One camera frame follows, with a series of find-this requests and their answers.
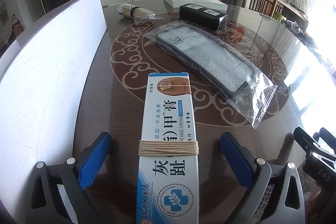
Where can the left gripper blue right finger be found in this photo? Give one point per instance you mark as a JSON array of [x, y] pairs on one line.
[[239, 158]]

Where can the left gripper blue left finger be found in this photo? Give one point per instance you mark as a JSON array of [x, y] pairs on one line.
[[91, 159]]

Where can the blue white ointment box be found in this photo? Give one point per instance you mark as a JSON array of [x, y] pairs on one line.
[[168, 173]]

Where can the phone case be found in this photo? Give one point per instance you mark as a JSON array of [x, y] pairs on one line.
[[241, 83]]

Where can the cotton swab bundle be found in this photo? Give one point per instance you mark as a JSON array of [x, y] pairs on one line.
[[138, 14]]

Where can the person right hand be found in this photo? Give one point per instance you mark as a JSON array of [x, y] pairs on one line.
[[321, 207]]

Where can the white storage box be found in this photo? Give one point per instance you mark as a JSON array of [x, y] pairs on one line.
[[41, 90]]

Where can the black rectangular box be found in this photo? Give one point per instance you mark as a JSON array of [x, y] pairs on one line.
[[203, 16]]

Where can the wooden railing furniture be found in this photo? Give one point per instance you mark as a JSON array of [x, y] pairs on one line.
[[277, 9]]

